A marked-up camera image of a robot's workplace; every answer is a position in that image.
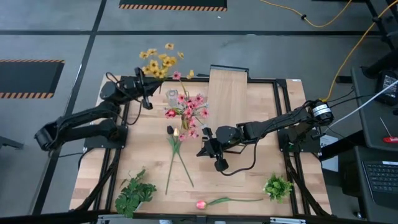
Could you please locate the dark grey desk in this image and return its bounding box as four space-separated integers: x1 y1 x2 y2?
350 66 398 152
336 145 398 224

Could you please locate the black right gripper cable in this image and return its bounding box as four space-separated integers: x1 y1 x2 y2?
218 136 261 177

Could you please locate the wooden shelf with black frame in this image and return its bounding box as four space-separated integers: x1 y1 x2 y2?
206 64 250 156

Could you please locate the cream artificial tulip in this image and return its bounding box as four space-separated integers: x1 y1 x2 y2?
164 128 185 196

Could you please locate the large green potted plant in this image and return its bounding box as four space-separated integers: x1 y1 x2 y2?
114 167 158 219

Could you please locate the dark artificial tulip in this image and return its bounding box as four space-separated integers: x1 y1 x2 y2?
166 125 195 189

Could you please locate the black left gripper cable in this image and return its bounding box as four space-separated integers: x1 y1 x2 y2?
104 71 143 126

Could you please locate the white cable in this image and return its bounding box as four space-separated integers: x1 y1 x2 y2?
328 79 398 129

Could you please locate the yellow artificial flower bunch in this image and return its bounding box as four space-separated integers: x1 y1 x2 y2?
138 42 195 95

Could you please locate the pink blossom flower bunch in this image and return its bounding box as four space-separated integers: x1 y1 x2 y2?
172 70 210 141

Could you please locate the small green potted plant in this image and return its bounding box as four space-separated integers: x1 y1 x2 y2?
262 172 295 205

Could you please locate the pink artificial tulip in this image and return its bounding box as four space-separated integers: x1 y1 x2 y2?
195 196 264 210

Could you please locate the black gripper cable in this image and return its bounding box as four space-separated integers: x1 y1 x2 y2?
104 71 143 126
218 136 261 177

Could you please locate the black hazard striped floor mat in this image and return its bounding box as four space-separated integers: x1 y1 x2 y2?
0 58 66 100
118 0 228 13

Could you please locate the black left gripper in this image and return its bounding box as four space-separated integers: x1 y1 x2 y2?
119 67 165 110

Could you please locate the yellow cable with black connector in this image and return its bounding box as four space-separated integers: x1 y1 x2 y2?
259 0 354 29

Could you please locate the black stand foot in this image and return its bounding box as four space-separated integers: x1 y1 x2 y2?
0 135 25 151

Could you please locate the white paper sheet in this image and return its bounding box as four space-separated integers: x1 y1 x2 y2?
319 134 340 172

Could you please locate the clear cut glass vase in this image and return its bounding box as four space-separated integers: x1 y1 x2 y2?
165 88 180 109

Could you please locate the black metal stand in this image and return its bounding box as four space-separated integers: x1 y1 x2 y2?
362 0 398 79

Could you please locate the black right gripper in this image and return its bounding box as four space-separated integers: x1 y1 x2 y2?
196 124 244 172

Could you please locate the black metal table frame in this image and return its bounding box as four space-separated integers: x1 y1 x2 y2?
70 75 333 224

